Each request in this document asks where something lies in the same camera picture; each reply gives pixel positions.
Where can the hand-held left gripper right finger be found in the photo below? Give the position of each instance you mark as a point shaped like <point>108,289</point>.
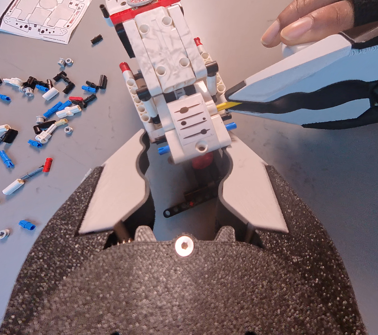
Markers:
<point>254,196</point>

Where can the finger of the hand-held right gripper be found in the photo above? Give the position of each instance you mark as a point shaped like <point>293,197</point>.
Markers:
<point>295,75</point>
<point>324,113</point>

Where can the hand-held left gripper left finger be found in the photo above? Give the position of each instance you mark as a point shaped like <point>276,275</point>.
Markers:
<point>115,193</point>

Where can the yellow axle rod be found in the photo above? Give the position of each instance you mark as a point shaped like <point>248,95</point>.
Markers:
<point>224,105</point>

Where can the white brick toy truck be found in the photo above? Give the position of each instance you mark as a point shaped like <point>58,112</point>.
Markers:
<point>165,54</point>

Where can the person's right hand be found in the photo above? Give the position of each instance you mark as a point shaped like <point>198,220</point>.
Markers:
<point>310,16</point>

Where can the pile of small brick pieces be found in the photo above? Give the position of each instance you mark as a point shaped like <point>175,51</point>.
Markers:
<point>69,110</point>

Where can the small black pin connector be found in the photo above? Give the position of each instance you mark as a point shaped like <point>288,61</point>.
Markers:
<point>96,39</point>

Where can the white sticker sheet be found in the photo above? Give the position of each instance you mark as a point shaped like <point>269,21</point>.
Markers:
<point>50,4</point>

